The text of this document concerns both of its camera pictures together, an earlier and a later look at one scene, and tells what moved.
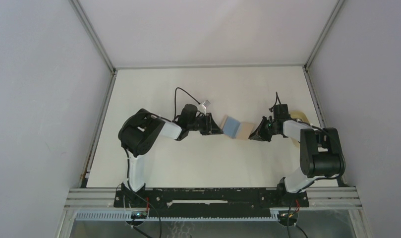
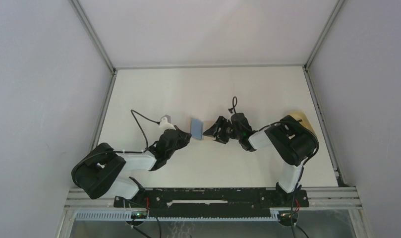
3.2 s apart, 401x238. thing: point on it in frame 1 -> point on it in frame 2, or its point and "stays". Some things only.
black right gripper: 259,134 -> 221,122
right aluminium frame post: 331,19 stays
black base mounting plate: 175,203 stays
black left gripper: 210,127 -> 184,137
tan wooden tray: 301,115 stays
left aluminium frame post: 94,33 stays
